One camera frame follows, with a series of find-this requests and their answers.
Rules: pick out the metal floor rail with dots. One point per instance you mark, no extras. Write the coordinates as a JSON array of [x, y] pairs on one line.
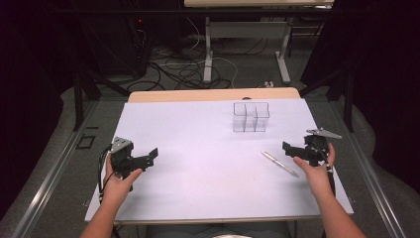
[[49, 178], [373, 185]]

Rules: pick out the white table sheet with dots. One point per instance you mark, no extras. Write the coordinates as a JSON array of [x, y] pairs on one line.
[[204, 165]]

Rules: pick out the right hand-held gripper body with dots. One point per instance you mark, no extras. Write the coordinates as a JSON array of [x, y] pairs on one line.
[[316, 148]]

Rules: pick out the silver pen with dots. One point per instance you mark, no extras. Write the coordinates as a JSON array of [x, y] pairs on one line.
[[280, 164]]

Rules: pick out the black horizontal bar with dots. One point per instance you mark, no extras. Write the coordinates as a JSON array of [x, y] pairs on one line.
[[165, 11]]

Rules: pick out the desk with white legs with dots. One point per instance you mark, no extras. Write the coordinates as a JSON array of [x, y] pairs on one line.
[[247, 29]]

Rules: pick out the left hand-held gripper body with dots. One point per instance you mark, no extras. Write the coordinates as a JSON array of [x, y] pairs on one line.
[[123, 158]]

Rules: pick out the person's right hand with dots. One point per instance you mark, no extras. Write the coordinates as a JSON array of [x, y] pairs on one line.
[[317, 178]]

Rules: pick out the person's left hand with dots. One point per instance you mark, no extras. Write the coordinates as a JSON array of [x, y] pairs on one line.
[[115, 190]]

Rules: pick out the black metal stand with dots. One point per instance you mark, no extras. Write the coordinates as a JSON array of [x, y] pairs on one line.
[[82, 95], [345, 95]]

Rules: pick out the clear plastic pen organizer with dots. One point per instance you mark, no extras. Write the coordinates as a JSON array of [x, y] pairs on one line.
[[251, 117]]

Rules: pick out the white power plug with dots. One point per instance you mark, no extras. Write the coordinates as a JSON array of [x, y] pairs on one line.
[[269, 84]]

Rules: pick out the black computer tower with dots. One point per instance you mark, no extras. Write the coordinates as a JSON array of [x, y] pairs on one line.
[[133, 46]]

